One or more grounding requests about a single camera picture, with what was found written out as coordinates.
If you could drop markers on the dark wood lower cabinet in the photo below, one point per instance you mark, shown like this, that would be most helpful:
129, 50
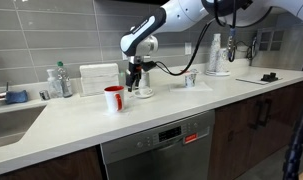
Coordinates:
248, 131

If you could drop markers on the white and red mug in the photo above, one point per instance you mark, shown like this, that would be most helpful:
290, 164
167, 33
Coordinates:
115, 98

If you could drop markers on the black tripod leg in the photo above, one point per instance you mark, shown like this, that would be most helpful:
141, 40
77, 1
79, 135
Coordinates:
294, 153

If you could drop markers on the stainless steel dishwasher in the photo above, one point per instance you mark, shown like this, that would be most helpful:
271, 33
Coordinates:
175, 151

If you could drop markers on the patterned paper cup with packets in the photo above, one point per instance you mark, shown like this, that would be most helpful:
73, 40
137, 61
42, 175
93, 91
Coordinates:
190, 77

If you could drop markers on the steel sink basin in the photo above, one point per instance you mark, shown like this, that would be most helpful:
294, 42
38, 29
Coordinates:
14, 124

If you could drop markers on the clear bottle with green cap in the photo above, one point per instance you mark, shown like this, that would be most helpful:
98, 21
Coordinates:
64, 80

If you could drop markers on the blue sponge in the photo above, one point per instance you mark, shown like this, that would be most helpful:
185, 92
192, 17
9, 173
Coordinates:
16, 97

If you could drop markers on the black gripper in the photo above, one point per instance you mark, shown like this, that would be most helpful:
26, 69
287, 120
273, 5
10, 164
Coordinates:
133, 73

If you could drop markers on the white flat board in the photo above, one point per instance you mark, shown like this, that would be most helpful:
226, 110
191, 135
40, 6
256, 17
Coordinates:
256, 80

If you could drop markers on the small white tea cup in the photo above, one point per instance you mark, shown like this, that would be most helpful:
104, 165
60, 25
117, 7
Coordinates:
145, 90

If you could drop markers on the small metal can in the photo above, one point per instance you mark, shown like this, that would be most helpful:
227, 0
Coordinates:
44, 95

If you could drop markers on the clear soap dispenser bottle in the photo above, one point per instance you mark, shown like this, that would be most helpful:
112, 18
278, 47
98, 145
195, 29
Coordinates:
54, 84

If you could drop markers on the white round tray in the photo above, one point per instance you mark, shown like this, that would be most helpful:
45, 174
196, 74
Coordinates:
220, 74

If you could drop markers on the stack of white paper towels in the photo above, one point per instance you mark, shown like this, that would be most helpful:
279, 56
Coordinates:
96, 77

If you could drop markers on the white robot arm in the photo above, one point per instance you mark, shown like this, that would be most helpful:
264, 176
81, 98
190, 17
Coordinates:
179, 15

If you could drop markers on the white wall outlet right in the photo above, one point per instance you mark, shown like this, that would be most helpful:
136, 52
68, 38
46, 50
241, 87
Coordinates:
188, 48

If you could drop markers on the small black object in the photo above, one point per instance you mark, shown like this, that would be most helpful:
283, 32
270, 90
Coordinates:
269, 77

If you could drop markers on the white napkin under paper cup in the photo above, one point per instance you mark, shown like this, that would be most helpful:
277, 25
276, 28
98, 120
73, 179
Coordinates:
202, 86

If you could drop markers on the short stack of paper cups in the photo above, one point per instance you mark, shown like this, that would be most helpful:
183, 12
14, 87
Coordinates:
220, 63

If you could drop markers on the small white saucer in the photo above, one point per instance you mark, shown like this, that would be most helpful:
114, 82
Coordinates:
143, 96

